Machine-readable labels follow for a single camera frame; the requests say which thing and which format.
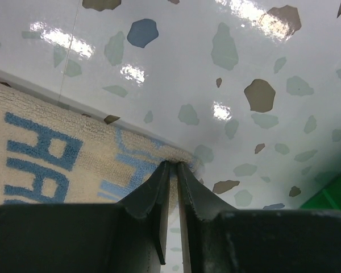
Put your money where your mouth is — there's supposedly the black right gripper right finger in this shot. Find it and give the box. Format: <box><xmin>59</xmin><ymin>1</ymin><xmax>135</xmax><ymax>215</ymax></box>
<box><xmin>177</xmin><ymin>162</ymin><xmax>341</xmax><ymax>272</ymax></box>

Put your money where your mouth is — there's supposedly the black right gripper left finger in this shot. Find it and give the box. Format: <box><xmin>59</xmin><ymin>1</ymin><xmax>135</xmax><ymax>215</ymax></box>
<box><xmin>0</xmin><ymin>161</ymin><xmax>170</xmax><ymax>272</ymax></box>

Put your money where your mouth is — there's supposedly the colourful patterned towel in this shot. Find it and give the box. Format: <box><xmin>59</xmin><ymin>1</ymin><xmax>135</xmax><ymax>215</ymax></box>
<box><xmin>0</xmin><ymin>83</ymin><xmax>201</xmax><ymax>205</ymax></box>

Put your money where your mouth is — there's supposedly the green plastic tray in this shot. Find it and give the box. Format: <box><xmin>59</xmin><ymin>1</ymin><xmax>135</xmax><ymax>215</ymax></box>
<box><xmin>301</xmin><ymin>174</ymin><xmax>341</xmax><ymax>211</ymax></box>

